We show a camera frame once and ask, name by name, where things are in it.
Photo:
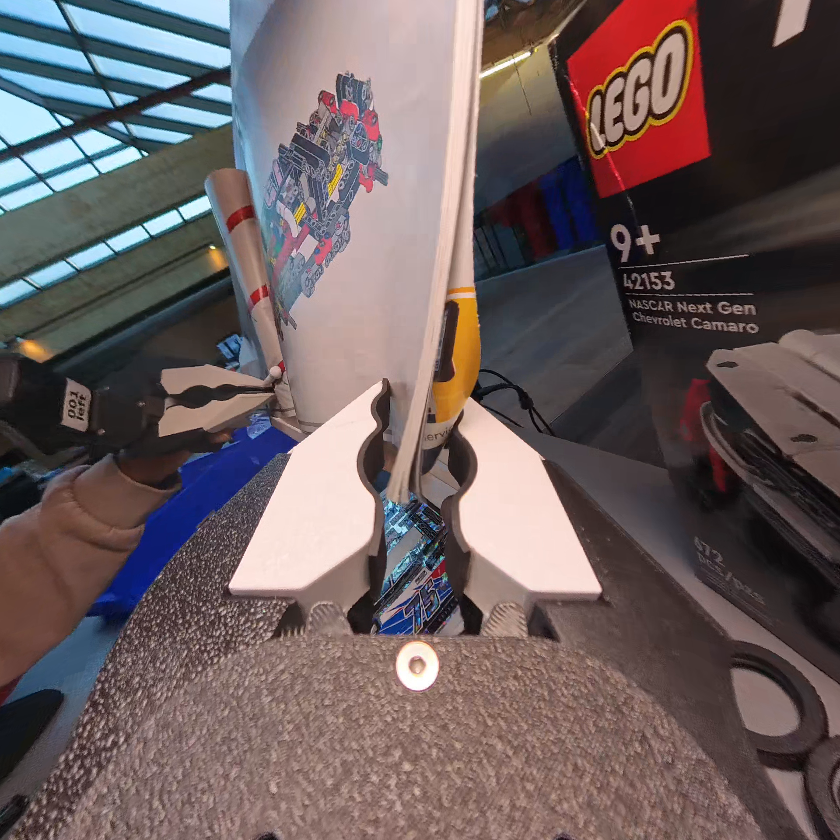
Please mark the lego instruction booklet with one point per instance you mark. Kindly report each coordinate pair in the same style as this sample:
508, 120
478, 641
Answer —
407, 197

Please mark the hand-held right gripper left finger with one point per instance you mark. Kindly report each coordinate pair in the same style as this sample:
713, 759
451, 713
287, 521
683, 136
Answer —
308, 525

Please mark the blue bin with white tag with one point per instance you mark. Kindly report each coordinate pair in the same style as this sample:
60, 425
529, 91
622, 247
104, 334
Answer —
170, 525

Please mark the person's left hand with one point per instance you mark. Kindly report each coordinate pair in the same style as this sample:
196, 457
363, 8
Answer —
144, 469

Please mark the holographic sticker sheet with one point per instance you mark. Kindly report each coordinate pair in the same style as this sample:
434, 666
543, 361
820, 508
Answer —
410, 590

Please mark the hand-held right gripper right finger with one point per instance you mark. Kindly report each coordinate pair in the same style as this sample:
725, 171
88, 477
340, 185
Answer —
525, 525

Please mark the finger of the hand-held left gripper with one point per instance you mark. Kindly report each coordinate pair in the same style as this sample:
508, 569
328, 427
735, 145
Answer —
210, 377
197, 417

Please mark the black lego set box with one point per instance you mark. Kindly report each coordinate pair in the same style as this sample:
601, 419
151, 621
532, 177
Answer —
722, 197

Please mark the black lego tyre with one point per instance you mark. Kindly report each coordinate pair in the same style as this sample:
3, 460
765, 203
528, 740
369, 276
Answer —
820, 787
810, 709

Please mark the stack of coloured storage bins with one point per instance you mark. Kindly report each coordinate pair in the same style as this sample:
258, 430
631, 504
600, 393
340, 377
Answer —
538, 210

